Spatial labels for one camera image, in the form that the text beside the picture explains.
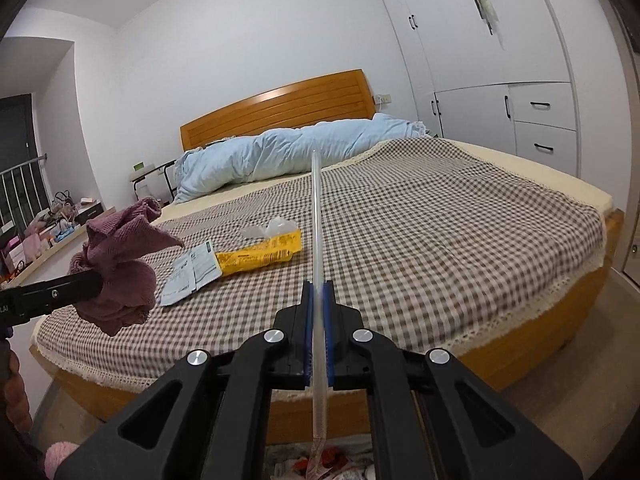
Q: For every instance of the light blue duvet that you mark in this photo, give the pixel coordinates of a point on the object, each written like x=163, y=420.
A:
x=300, y=155

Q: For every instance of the white wall socket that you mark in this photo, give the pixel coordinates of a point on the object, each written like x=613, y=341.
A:
x=383, y=99

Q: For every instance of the clear plastic straw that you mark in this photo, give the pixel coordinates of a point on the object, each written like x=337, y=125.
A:
x=318, y=235

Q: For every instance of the pink bag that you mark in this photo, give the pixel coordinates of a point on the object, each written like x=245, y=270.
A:
x=36, y=246

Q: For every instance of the dark window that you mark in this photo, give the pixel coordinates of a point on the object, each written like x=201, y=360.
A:
x=15, y=125

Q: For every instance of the tan handbag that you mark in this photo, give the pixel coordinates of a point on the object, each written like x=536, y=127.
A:
x=62, y=204

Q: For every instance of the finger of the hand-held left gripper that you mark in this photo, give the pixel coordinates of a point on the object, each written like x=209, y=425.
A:
x=65, y=290

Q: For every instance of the black metal bedside table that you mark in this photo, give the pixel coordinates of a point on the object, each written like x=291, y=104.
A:
x=150, y=180

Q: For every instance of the white wardrobe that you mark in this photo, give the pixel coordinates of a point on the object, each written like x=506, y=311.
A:
x=450, y=35

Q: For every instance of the hanging wardrobe ornament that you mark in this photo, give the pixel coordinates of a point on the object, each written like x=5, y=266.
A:
x=482, y=5

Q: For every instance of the yellow snack packet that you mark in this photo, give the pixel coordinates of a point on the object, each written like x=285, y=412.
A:
x=260, y=255

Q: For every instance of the person's left hand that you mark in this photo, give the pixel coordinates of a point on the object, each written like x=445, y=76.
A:
x=10, y=385

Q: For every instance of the leaf print lined trash bin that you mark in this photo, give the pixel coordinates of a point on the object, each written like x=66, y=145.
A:
x=290, y=460

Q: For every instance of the pink shaggy rug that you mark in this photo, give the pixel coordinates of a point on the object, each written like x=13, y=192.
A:
x=60, y=460

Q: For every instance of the wooden bed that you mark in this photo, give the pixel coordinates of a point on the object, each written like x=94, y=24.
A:
x=275, y=105

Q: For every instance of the clear plastic bag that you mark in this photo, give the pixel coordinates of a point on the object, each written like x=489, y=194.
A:
x=270, y=229

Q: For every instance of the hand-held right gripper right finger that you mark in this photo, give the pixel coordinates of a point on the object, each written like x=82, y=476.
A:
x=328, y=340

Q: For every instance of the purple knitted cloth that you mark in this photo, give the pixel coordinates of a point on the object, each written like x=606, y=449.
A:
x=125, y=270

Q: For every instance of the black box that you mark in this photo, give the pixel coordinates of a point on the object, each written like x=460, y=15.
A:
x=90, y=212

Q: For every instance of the blue cloth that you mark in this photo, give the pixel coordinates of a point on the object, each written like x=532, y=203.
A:
x=65, y=234

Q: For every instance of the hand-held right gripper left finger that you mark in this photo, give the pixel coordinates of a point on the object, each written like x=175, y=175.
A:
x=307, y=340

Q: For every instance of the white bag green square label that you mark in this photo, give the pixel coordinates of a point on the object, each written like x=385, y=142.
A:
x=177, y=282

